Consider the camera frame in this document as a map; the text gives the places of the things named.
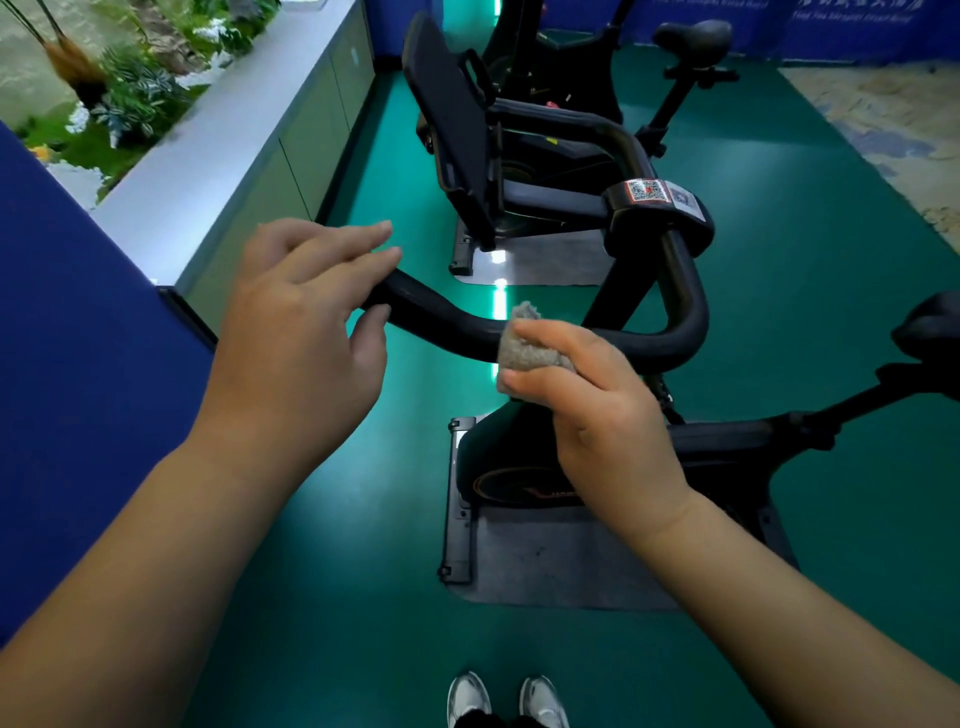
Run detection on person's right hand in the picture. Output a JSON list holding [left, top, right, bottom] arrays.
[[498, 318, 697, 550]]

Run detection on person's left hand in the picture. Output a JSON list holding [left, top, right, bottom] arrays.
[[187, 217, 405, 490]]

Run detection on grey cleaning cloth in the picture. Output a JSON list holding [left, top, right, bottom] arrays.
[[494, 301, 577, 399]]

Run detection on person's right forearm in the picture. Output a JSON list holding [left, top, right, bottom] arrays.
[[637, 491, 960, 728]]

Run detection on person's left forearm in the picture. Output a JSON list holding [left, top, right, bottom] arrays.
[[0, 442, 316, 728]]

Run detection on long cabinet with grey top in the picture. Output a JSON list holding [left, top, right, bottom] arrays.
[[89, 0, 376, 337]]

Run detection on white sneaker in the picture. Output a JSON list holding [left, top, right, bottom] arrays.
[[447, 671, 494, 728], [518, 674, 571, 728]]

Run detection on patch of white pebbles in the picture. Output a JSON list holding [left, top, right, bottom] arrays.
[[176, 48, 235, 88], [48, 161, 108, 213]]

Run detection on black tablet holder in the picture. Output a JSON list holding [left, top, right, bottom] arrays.
[[401, 11, 609, 253]]

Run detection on green moss mat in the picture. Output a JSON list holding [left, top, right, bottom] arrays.
[[14, 82, 211, 201]]

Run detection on variegated leaf plant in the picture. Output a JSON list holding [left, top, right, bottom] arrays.
[[89, 44, 190, 148]]

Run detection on large bushy fern plant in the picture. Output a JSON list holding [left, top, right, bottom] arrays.
[[187, 0, 283, 55]]

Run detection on grey stacked rock ornament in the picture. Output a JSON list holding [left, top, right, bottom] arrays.
[[119, 0, 205, 78]]

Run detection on tall thin stemmed fern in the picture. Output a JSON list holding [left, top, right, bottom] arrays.
[[0, 0, 111, 108]]

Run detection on beige patterned rug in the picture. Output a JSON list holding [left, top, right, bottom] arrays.
[[779, 63, 960, 254]]

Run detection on blue hotel banner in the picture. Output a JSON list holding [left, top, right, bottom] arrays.
[[539, 0, 785, 63]]

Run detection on blue wall pad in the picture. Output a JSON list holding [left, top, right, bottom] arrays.
[[363, 0, 445, 58], [0, 123, 219, 648]]

